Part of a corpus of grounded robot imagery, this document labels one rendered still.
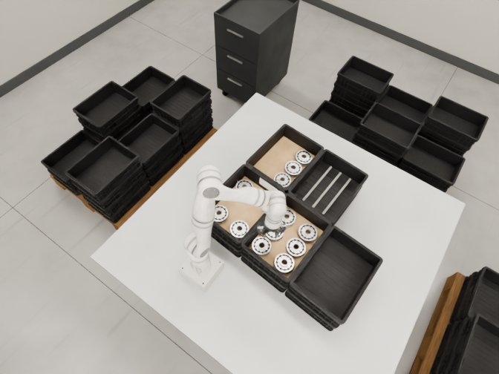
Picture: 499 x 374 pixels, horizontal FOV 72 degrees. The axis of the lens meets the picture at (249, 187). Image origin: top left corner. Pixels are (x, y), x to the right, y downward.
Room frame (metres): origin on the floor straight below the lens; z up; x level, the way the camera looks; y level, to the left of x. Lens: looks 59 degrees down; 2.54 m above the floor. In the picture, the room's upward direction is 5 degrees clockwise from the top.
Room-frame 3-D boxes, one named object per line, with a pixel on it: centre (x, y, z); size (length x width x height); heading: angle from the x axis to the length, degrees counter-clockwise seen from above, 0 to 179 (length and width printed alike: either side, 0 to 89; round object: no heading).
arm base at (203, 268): (0.57, 0.21, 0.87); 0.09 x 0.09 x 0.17; 53
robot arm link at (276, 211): (0.67, -0.12, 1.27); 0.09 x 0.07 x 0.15; 7
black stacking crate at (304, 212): (0.73, -0.21, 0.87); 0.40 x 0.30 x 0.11; 145
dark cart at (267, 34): (2.74, 0.06, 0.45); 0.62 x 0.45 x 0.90; 149
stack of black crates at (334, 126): (2.07, -0.69, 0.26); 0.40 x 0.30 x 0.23; 59
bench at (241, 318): (0.87, -0.26, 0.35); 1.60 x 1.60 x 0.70; 59
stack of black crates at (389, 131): (1.86, -1.04, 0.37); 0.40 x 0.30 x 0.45; 59
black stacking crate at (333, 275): (0.55, -0.46, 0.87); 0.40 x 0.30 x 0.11; 145
